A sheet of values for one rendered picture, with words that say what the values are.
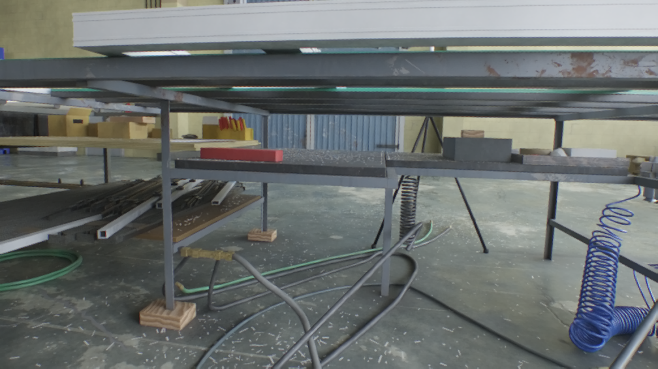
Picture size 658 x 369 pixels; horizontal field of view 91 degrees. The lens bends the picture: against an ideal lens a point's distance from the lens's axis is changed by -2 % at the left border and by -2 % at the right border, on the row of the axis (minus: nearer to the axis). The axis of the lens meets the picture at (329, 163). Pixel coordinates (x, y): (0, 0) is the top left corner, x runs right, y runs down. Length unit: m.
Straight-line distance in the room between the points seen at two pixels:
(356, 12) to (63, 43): 10.45
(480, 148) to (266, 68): 1.06
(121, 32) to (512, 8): 0.75
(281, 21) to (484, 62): 0.39
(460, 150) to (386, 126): 5.68
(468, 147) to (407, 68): 0.89
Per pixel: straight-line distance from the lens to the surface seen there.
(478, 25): 0.67
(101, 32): 0.87
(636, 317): 1.65
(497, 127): 7.58
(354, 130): 7.17
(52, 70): 1.03
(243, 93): 1.38
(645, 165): 1.75
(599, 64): 0.79
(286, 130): 7.45
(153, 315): 1.41
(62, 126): 2.48
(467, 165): 1.44
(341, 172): 1.06
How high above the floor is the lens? 0.69
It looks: 5 degrees down
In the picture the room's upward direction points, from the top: 1 degrees clockwise
